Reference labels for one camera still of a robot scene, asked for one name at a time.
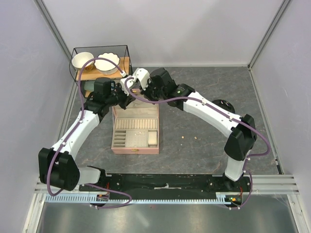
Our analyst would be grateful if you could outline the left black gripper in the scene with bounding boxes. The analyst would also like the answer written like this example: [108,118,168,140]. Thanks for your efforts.
[105,83,135,110]

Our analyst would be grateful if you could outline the pink jewelry box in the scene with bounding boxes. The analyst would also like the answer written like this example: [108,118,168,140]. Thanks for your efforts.
[111,100,159,154]

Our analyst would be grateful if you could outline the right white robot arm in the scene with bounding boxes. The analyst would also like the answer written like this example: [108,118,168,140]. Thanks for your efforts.
[134,68,257,191]

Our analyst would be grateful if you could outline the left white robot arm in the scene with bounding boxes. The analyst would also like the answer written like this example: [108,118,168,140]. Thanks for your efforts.
[38,78,133,196]

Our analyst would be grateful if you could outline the floral light blue plate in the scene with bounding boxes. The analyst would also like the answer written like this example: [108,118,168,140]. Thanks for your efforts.
[83,81,95,92]

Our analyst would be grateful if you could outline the white scalloped bowl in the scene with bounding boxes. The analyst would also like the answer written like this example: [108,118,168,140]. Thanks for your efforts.
[94,52,120,75]

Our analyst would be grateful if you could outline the cream watch pillow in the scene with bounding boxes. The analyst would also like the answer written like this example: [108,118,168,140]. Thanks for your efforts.
[148,131,157,147]

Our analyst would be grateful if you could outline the white round bowl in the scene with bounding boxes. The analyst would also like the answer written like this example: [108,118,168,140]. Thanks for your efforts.
[71,52,94,72]

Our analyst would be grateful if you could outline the black round stand base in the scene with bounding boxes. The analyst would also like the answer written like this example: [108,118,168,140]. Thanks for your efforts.
[212,99,236,114]

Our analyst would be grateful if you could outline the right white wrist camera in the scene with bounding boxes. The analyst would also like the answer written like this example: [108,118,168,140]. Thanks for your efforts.
[132,68,150,90]

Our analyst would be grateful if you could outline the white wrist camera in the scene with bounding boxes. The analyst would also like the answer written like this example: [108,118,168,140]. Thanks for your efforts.
[132,68,150,90]
[120,71,135,96]

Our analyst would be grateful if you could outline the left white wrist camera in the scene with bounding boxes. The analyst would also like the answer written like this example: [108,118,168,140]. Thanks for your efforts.
[120,71,135,96]

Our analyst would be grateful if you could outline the black wire shelf rack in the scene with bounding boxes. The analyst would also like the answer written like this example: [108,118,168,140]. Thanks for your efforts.
[69,44,135,98]

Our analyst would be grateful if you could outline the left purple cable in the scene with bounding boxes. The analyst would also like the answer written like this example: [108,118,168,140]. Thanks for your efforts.
[46,57,133,209]

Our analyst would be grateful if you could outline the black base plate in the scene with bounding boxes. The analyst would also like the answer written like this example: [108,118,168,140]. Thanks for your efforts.
[79,172,253,198]

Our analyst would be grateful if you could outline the grey slotted cable duct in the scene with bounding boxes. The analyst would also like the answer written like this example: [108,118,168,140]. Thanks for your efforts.
[45,193,232,205]

